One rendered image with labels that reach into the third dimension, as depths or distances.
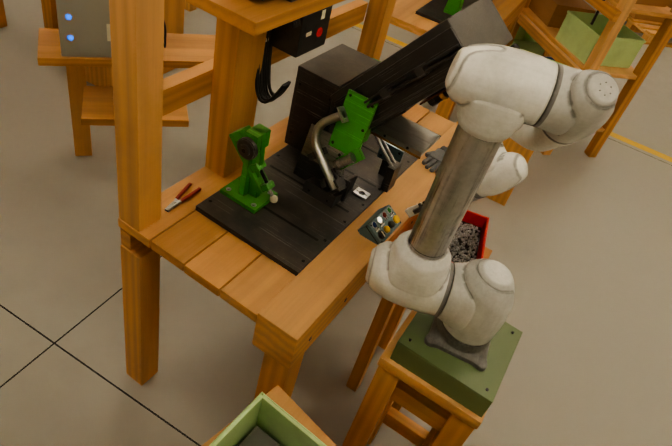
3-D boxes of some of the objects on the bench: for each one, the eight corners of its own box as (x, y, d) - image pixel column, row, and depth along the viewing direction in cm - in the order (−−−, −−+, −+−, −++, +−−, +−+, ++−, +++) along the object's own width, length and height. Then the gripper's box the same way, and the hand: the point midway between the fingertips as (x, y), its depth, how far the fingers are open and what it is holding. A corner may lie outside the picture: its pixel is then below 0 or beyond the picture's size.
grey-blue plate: (395, 179, 218) (405, 150, 209) (392, 181, 217) (403, 152, 208) (374, 168, 221) (383, 139, 212) (371, 170, 219) (381, 141, 211)
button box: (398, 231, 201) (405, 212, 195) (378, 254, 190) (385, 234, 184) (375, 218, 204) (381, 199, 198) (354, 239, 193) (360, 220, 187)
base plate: (440, 139, 251) (441, 135, 250) (297, 277, 173) (298, 272, 171) (361, 98, 264) (362, 95, 263) (195, 210, 185) (195, 205, 184)
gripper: (462, 209, 171) (405, 231, 187) (477, 190, 180) (421, 213, 197) (449, 189, 170) (392, 213, 186) (465, 170, 179) (410, 195, 196)
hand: (415, 210), depth 189 cm, fingers closed
